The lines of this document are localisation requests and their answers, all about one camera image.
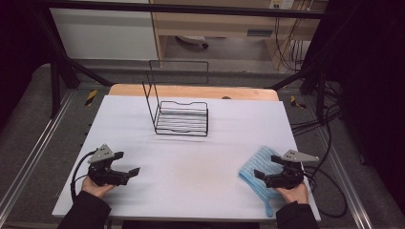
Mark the black metal frame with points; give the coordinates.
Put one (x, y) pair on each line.
(191, 9)

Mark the wooden table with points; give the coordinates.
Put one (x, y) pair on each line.
(191, 91)

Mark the aluminium floor rail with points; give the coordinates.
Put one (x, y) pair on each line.
(345, 178)
(35, 149)

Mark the white chair base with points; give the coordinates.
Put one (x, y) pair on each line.
(192, 39)

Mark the blue striped cloth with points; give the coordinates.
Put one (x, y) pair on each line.
(254, 168)

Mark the person's right hand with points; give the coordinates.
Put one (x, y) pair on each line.
(294, 193)

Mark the white table cover board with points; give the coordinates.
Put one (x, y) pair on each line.
(191, 165)

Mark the black curtain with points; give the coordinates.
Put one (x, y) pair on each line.
(375, 79)
(16, 47)

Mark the white cabinet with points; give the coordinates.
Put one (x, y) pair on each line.
(105, 35)

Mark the wooden desk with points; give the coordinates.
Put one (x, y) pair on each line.
(223, 27)

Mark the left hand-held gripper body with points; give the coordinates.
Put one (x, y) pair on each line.
(103, 173)

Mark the yellow black tape strip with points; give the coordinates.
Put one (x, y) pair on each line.
(91, 97)
(297, 103)

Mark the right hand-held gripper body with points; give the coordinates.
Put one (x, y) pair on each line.
(288, 176)

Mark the white power strip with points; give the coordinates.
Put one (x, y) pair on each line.
(281, 4)

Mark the person's left hand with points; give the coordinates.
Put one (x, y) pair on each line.
(95, 189)

